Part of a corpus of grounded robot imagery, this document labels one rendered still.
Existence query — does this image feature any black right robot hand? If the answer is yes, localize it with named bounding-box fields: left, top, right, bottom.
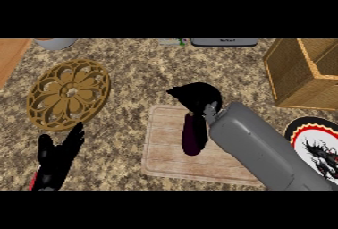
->
left=166, top=81, right=225, bottom=118

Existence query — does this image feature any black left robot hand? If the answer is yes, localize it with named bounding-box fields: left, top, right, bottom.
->
left=29, top=121, right=86, bottom=191

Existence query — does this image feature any dark purple eggplant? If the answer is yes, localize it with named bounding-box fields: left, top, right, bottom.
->
left=182, top=112, right=210, bottom=157

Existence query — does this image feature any pale wooden cutting board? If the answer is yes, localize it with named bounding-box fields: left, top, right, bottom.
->
left=141, top=104, right=266, bottom=187

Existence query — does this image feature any square wicker basket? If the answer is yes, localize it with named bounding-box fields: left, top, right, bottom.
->
left=263, top=38, right=338, bottom=112

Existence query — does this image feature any brown wooden board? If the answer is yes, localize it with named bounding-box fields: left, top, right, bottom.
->
left=0, top=38, right=35, bottom=89

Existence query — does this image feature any dark grey appliance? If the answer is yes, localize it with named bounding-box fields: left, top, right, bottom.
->
left=190, top=38, right=259, bottom=48

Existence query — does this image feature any small green and white item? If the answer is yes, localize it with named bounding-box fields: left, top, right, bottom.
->
left=157, top=38, right=191, bottom=47

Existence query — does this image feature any round wooden flower trivet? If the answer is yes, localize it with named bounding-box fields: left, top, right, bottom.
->
left=26, top=58, right=111, bottom=132

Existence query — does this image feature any round dragon print plate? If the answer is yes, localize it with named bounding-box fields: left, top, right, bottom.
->
left=283, top=116, right=338, bottom=187

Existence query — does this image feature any grey round pot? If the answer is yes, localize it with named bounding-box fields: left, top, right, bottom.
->
left=33, top=38, right=80, bottom=51

